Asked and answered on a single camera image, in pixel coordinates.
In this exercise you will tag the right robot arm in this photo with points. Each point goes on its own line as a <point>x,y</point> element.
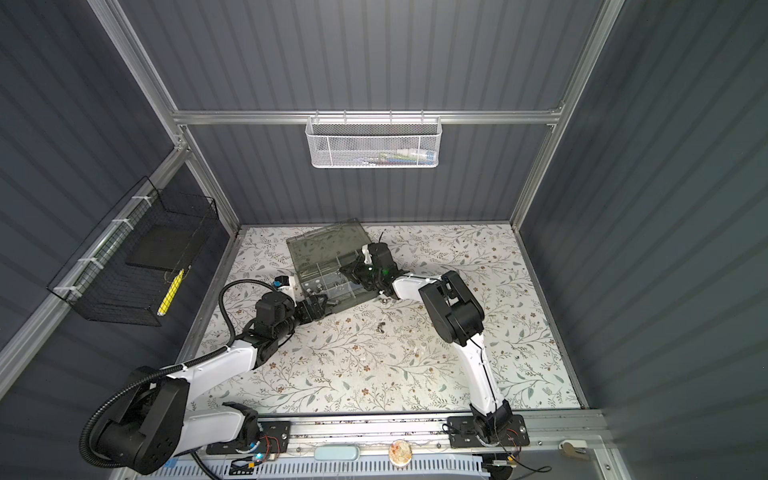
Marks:
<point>456,315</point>

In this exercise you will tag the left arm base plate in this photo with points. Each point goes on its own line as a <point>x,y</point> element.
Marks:
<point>267,438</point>

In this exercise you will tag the floral table mat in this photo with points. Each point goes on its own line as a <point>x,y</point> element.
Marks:
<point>342,364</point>

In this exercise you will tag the grey compartment organizer box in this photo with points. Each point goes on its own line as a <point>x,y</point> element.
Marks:
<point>318,256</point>

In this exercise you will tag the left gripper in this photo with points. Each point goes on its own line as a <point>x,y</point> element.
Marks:
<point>313,307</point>

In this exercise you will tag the black wire basket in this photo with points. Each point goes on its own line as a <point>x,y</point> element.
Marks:
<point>124,274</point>

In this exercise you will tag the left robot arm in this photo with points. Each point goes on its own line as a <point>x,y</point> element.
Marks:
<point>150,420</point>

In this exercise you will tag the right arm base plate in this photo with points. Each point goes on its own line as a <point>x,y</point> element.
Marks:
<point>467,432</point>

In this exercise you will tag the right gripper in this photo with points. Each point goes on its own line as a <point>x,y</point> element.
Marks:
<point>357,273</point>

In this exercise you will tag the white wire mesh basket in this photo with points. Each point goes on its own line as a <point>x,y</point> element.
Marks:
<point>388,145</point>

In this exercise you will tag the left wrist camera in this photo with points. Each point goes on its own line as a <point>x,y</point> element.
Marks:
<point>285,284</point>

